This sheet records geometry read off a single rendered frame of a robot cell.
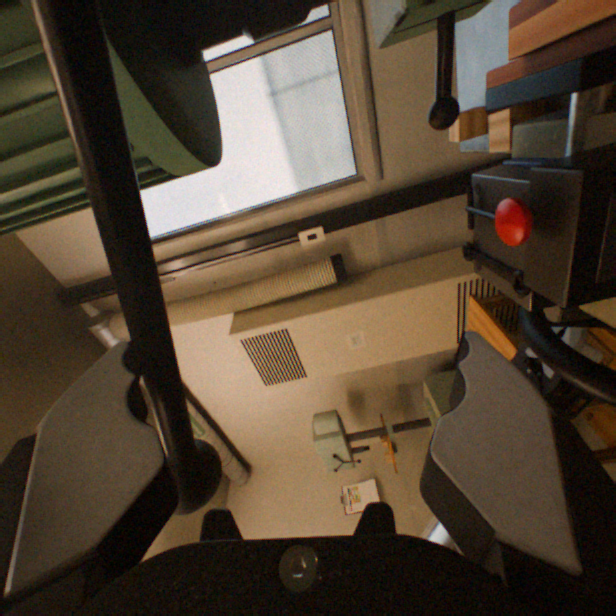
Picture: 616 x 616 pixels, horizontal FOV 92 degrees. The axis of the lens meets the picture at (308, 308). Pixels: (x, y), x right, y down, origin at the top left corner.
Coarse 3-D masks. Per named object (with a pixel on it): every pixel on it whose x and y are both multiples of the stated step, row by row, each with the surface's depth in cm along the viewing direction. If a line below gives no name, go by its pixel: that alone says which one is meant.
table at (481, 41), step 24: (504, 0) 30; (456, 24) 39; (480, 24) 35; (504, 24) 31; (456, 48) 40; (480, 48) 36; (504, 48) 32; (480, 72) 37; (480, 96) 38; (480, 144) 41
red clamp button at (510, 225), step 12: (504, 204) 18; (516, 204) 18; (504, 216) 18; (516, 216) 18; (528, 216) 17; (504, 228) 19; (516, 228) 18; (528, 228) 17; (504, 240) 19; (516, 240) 18
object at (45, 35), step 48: (48, 0) 6; (96, 0) 7; (48, 48) 7; (96, 48) 7; (96, 96) 7; (96, 144) 8; (96, 192) 8; (144, 240) 9; (144, 288) 10; (144, 336) 11; (144, 384) 12; (192, 432) 14; (192, 480) 14
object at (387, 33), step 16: (384, 0) 17; (400, 0) 15; (416, 0) 15; (432, 0) 15; (448, 0) 15; (464, 0) 16; (480, 0) 17; (384, 16) 18; (400, 16) 16; (416, 16) 16; (432, 16) 17; (464, 16) 19; (384, 32) 18; (400, 32) 18; (416, 32) 19
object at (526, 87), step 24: (552, 72) 16; (576, 72) 15; (600, 72) 14; (504, 96) 20; (528, 96) 18; (552, 96) 16; (576, 96) 19; (600, 96) 18; (576, 120) 19; (576, 144) 19
